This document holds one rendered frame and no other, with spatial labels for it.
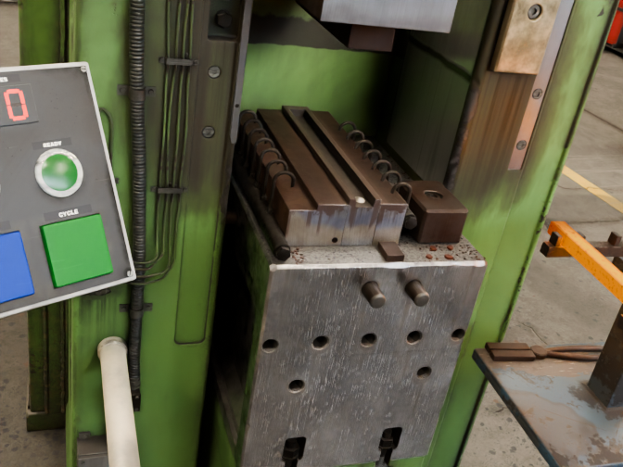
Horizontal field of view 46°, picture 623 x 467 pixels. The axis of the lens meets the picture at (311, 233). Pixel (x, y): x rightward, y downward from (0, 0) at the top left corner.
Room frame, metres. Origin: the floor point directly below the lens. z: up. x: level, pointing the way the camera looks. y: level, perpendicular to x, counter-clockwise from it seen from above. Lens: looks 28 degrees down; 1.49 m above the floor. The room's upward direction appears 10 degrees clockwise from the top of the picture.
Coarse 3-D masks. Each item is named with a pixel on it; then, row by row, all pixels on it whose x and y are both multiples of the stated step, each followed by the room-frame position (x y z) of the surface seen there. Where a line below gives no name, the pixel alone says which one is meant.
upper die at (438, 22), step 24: (312, 0) 1.06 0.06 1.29; (336, 0) 1.02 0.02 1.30; (360, 0) 1.04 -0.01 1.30; (384, 0) 1.05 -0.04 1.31; (408, 0) 1.06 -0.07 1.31; (432, 0) 1.07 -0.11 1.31; (456, 0) 1.09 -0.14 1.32; (360, 24) 1.04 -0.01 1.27; (384, 24) 1.05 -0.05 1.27; (408, 24) 1.06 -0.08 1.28; (432, 24) 1.08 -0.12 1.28
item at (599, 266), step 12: (552, 228) 1.15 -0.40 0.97; (564, 228) 1.13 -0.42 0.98; (564, 240) 1.11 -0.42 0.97; (576, 240) 1.10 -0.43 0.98; (576, 252) 1.08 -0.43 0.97; (588, 252) 1.06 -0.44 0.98; (588, 264) 1.04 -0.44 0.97; (600, 264) 1.02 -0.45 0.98; (612, 264) 1.03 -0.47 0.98; (600, 276) 1.01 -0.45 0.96; (612, 276) 0.99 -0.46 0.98; (612, 288) 0.98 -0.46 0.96
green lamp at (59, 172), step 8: (48, 160) 0.78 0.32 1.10; (56, 160) 0.79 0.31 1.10; (64, 160) 0.79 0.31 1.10; (48, 168) 0.78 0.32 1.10; (56, 168) 0.78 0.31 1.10; (64, 168) 0.79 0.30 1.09; (72, 168) 0.80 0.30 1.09; (48, 176) 0.77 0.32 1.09; (56, 176) 0.78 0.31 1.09; (64, 176) 0.78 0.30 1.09; (72, 176) 0.79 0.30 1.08; (48, 184) 0.77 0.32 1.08; (56, 184) 0.77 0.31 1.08; (64, 184) 0.78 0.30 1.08; (72, 184) 0.79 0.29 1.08
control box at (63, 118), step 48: (0, 96) 0.78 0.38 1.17; (48, 96) 0.82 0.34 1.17; (0, 144) 0.76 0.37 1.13; (48, 144) 0.79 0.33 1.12; (96, 144) 0.84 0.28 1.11; (0, 192) 0.73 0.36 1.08; (48, 192) 0.76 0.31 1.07; (96, 192) 0.80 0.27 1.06; (48, 288) 0.71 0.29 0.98; (96, 288) 0.75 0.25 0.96
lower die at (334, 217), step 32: (288, 128) 1.34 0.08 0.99; (320, 128) 1.35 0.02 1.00; (256, 160) 1.22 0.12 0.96; (288, 160) 1.19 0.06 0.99; (320, 160) 1.20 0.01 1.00; (352, 160) 1.23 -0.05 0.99; (288, 192) 1.08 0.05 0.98; (320, 192) 1.08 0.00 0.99; (384, 192) 1.12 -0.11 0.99; (288, 224) 1.02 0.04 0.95; (320, 224) 1.04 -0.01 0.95; (352, 224) 1.06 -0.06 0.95; (384, 224) 1.08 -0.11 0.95
